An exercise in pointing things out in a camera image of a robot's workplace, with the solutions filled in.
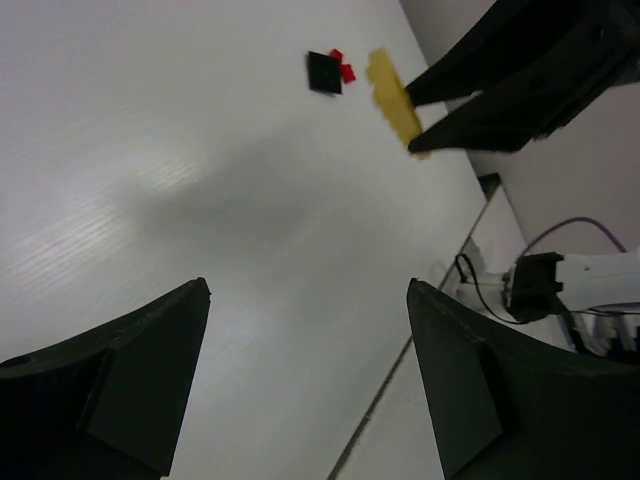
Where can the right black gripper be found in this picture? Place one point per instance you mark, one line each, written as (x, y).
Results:
(598, 47)

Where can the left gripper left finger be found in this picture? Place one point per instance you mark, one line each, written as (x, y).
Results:
(108, 403)

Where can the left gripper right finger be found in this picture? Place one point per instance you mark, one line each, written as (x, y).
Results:
(504, 405)

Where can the long yellow lego brick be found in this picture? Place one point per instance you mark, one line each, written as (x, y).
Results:
(391, 98)

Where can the small red lego piece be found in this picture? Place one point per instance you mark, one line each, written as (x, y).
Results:
(338, 55)
(347, 73)

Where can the black square lego plate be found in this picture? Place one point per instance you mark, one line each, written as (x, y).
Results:
(324, 73)

